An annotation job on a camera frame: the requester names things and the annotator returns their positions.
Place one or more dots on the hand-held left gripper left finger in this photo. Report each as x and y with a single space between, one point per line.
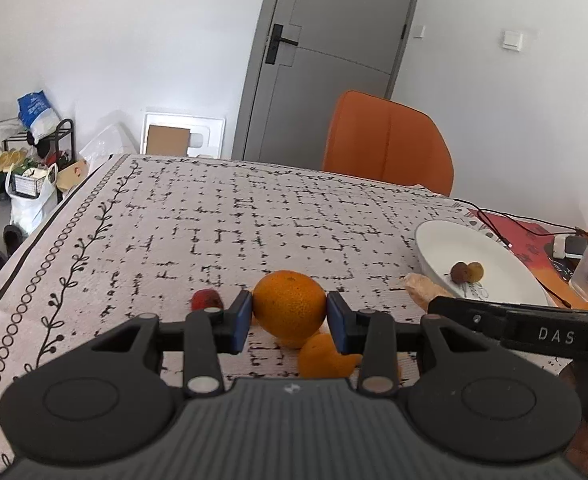
243 320

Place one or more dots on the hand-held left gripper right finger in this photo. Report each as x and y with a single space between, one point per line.
336 322

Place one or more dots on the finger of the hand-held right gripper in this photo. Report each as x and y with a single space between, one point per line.
466 316

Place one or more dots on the medium orange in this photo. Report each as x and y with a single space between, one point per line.
319 357

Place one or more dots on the red fruit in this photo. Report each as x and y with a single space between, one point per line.
204 300

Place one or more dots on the large orange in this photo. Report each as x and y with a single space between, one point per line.
289 305

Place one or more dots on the peeled orange half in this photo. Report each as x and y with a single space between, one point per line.
421 287

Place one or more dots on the white plate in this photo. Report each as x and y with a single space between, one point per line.
454 240

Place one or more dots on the brown round fruit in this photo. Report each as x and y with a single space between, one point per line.
458 272

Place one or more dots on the yellow-green round fruit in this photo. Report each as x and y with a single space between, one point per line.
476 271

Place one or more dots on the white charger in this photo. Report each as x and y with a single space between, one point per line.
560 247

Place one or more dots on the red orange printed mat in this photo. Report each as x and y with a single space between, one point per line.
519 245

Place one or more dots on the patterned white tablecloth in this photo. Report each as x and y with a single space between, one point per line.
174 220

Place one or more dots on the orange chair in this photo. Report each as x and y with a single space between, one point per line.
384 140

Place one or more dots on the white foam packaging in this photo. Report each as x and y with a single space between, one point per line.
209 132

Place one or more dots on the brown cardboard sheet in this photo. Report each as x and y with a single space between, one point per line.
169 140

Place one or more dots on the clear plastic bag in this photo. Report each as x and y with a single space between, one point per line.
106 147

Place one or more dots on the white plastic bag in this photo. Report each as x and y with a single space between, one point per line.
26 210

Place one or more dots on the black metal rack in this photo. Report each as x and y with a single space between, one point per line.
66 132

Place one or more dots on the yellow slippers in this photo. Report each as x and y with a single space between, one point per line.
9 160

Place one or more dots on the grey door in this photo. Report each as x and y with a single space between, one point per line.
334 35

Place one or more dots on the blue white bag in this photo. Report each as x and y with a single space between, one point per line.
36 112

